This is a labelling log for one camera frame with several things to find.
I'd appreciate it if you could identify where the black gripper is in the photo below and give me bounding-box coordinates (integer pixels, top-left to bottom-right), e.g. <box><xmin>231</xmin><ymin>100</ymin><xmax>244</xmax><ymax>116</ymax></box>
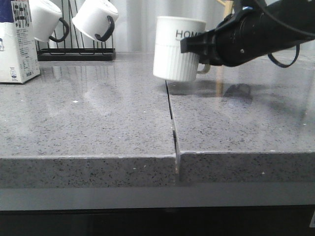
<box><xmin>180</xmin><ymin>9</ymin><xmax>268</xmax><ymax>67</ymax></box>

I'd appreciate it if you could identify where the blue white milk carton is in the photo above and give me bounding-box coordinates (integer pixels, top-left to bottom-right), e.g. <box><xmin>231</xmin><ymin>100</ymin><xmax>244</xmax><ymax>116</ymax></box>
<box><xmin>0</xmin><ymin>0</ymin><xmax>40</xmax><ymax>84</ymax></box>

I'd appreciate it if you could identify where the white mug black handle left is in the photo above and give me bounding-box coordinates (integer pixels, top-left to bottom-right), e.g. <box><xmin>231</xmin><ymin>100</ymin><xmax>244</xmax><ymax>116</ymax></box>
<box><xmin>29</xmin><ymin>0</ymin><xmax>69</xmax><ymax>43</ymax></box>

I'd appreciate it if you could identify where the white mug black handle right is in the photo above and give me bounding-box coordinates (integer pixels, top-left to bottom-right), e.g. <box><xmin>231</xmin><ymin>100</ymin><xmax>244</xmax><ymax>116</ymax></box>
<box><xmin>72</xmin><ymin>0</ymin><xmax>119</xmax><ymax>42</ymax></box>

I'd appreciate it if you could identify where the black wire mug rack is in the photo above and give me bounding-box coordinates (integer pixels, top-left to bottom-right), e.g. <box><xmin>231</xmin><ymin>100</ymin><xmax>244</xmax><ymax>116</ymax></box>
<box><xmin>36</xmin><ymin>0</ymin><xmax>116</xmax><ymax>61</ymax></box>

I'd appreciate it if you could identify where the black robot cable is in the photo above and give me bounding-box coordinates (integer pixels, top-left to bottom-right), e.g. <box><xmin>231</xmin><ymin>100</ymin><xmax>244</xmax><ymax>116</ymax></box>
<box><xmin>253</xmin><ymin>0</ymin><xmax>315</xmax><ymax>68</ymax></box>

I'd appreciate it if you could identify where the white HOME mug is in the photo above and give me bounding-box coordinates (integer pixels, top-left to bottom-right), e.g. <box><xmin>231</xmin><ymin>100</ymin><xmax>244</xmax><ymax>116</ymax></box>
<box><xmin>153</xmin><ymin>16</ymin><xmax>211</xmax><ymax>82</ymax></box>

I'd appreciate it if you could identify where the white mug black handle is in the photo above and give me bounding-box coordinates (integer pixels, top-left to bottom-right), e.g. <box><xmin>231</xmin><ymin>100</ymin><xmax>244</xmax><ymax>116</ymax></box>
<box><xmin>72</xmin><ymin>0</ymin><xmax>119</xmax><ymax>42</ymax></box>
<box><xmin>29</xmin><ymin>0</ymin><xmax>69</xmax><ymax>43</ymax></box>

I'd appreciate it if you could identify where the wooden mug tree stand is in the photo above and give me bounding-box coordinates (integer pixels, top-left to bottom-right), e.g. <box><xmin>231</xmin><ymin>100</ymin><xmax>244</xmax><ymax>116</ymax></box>
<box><xmin>216</xmin><ymin>0</ymin><xmax>234</xmax><ymax>18</ymax></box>

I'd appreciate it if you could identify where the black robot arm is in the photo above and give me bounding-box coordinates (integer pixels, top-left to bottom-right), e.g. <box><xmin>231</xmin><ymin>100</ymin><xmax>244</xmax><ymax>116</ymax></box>
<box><xmin>180</xmin><ymin>0</ymin><xmax>315</xmax><ymax>68</ymax></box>

